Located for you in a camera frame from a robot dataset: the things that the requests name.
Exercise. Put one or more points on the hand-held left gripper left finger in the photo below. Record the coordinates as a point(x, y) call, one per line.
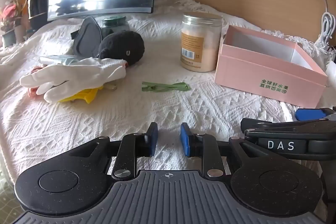
point(151, 140)

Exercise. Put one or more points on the green ribbon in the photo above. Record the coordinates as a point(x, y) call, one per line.
point(162, 87)

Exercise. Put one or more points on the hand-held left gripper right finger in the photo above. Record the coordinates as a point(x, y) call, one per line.
point(185, 140)

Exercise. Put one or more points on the black eye mask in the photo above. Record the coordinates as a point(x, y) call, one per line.
point(88, 37)

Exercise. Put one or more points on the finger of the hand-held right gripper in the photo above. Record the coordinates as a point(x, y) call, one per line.
point(307, 114)
point(252, 124)

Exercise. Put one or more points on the white cotton glove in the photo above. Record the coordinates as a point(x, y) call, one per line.
point(78, 74)

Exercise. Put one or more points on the pink cloth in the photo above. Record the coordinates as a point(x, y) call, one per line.
point(32, 93)

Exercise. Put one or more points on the black bag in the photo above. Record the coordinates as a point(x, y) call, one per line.
point(38, 7)

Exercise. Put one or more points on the white knitted blanket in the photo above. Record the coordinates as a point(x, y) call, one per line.
point(170, 61)

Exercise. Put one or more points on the clear plastic powder jar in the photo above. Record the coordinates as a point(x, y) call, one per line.
point(200, 43)

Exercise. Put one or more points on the black plush toy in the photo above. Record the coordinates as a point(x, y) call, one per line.
point(123, 45)

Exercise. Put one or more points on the potted plant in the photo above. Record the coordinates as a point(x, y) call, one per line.
point(10, 19)

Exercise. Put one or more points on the green lid glass jar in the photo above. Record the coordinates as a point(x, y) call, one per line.
point(115, 23)

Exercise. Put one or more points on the light blue wet wipes pack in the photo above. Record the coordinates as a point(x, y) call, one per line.
point(59, 59)

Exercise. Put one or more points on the pink cardboard box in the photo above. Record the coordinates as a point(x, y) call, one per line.
point(262, 74)

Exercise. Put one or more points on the yellow soft toy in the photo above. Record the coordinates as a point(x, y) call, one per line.
point(84, 96)

